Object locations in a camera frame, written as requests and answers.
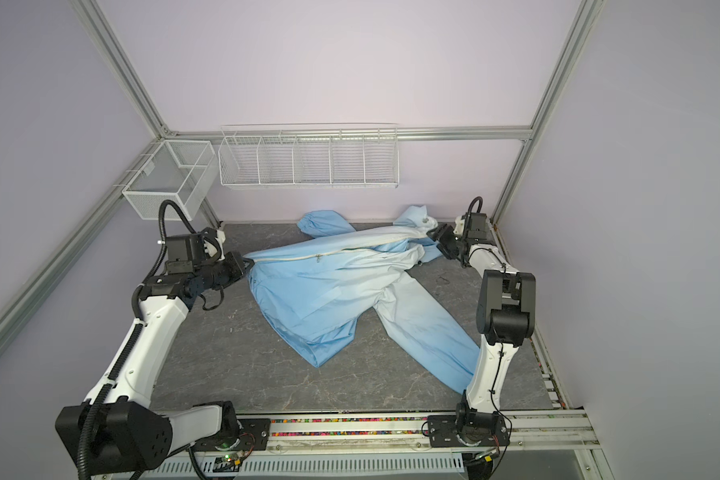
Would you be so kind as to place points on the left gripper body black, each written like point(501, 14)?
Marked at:
point(218, 274)

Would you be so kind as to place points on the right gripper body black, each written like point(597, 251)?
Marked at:
point(449, 242)

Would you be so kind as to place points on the light blue zip jacket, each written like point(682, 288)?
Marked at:
point(312, 293)

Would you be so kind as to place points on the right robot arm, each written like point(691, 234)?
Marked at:
point(505, 318)

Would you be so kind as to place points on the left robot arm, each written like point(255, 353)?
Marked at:
point(114, 429)

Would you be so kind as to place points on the small white mesh basket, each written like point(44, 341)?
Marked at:
point(182, 171)

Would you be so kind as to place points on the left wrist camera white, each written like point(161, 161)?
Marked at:
point(213, 242)

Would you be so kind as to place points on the long white wire basket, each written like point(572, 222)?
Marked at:
point(309, 155)

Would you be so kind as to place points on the white vented cable duct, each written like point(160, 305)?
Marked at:
point(325, 466)

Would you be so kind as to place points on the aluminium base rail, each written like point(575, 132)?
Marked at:
point(377, 434)

